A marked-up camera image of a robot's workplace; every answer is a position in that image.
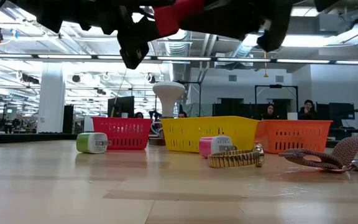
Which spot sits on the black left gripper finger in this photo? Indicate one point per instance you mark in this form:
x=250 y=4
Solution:
x=152 y=21
x=204 y=25

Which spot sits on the small red digital display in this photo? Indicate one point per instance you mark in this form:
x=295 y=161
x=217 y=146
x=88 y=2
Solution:
x=172 y=17

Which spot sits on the gold metal watch band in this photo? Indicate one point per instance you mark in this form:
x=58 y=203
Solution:
x=232 y=158

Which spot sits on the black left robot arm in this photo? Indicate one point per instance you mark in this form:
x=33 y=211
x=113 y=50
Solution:
x=57 y=12

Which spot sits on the long led light bar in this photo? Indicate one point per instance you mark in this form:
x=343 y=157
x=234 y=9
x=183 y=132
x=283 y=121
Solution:
x=182 y=58

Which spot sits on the yellow hanging pendant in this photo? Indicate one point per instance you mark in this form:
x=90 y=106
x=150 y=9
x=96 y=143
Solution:
x=265 y=74

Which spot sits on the white dome lamp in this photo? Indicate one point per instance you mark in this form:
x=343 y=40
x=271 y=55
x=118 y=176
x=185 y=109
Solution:
x=168 y=96

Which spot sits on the black monitor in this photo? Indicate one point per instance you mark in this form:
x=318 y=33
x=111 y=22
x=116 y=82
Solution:
x=121 y=106
x=342 y=111

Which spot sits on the person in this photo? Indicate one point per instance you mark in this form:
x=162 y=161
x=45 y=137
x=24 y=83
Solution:
x=139 y=115
x=306 y=110
x=182 y=114
x=269 y=112

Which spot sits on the yellow plastic basket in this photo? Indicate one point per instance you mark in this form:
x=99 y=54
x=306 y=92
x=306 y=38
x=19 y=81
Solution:
x=191 y=133

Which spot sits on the red plastic basket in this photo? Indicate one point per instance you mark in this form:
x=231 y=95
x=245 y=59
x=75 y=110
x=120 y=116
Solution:
x=123 y=133

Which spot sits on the pink white charger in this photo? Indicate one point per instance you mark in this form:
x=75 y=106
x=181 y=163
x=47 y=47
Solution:
x=205 y=146

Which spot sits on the orange plastic basket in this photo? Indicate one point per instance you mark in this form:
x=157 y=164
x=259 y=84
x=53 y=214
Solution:
x=291 y=135

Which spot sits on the white building column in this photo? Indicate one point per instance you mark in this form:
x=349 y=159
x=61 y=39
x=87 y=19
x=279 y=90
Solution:
x=51 y=99

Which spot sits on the black cabinet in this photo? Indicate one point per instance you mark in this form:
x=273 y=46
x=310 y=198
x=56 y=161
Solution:
x=68 y=119

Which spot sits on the green white charger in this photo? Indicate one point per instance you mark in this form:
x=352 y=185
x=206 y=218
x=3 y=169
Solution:
x=89 y=143

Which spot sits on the brown woven belt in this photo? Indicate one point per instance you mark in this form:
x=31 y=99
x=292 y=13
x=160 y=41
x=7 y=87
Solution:
x=346 y=149

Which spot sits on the black background rig frame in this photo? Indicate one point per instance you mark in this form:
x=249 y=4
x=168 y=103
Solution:
x=275 y=86

